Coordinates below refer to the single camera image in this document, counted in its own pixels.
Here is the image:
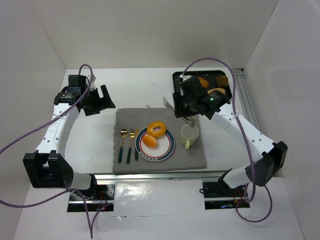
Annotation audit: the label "silver metal tongs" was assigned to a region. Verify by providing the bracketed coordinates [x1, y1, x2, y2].
[162, 97, 196, 128]

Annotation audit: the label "orange glazed donut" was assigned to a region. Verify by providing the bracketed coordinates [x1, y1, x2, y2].
[147, 121, 167, 138]

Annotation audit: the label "small orange bread roll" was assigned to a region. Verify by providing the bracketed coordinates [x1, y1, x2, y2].
[142, 134, 158, 148]

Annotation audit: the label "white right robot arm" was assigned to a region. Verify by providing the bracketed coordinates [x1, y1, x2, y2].
[173, 90, 288, 193]

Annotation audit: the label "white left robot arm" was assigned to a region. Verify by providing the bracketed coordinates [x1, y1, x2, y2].
[23, 85, 115, 195]

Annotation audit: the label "brown crust bread slice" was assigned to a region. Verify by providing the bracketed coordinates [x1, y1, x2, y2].
[207, 87, 226, 96]

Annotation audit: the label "oval golden bread roll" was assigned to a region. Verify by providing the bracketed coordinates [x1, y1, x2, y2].
[197, 77, 209, 89]

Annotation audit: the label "dark brown bread chunk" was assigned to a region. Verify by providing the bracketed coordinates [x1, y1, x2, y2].
[215, 75, 229, 88]

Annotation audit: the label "black food tray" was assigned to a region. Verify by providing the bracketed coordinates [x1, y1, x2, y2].
[172, 70, 232, 100]

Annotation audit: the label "pale green mug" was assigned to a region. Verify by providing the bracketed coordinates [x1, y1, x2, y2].
[180, 124, 199, 150]

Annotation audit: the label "white plate green red rim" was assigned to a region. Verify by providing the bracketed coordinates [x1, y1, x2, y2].
[137, 127, 176, 162]

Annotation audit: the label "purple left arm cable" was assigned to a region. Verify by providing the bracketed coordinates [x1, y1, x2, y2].
[0, 63, 97, 238]

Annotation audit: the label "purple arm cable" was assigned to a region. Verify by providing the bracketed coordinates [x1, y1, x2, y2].
[181, 57, 273, 223]
[0, 63, 97, 238]

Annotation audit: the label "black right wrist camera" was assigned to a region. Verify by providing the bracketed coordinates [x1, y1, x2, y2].
[180, 76, 206, 98]

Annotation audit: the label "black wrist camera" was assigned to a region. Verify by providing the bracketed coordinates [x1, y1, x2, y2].
[180, 76, 206, 98]
[68, 74, 88, 89]

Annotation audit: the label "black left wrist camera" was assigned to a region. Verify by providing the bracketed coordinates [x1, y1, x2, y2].
[68, 74, 88, 89]

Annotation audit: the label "gold spoon green handle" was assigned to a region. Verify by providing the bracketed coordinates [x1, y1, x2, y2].
[117, 129, 128, 163]

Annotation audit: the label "gold fork green handle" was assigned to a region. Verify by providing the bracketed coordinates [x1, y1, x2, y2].
[126, 128, 136, 165]

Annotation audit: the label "aluminium rail right side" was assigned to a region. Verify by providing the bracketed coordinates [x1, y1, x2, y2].
[231, 67, 273, 171]

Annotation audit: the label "aluminium rail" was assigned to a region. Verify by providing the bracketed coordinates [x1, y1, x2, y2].
[37, 169, 276, 183]
[231, 67, 273, 171]

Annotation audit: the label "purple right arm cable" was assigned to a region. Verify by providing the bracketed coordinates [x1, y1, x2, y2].
[181, 57, 273, 223]

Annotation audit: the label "gold knife green handle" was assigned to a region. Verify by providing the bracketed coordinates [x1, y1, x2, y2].
[134, 127, 139, 161]

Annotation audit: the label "aluminium rail front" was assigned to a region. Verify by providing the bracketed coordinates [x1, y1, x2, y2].
[37, 169, 276, 183]

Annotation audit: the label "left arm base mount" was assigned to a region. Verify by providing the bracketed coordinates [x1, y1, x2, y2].
[67, 183, 115, 213]

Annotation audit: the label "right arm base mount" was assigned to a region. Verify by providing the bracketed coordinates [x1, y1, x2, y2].
[199, 182, 250, 210]

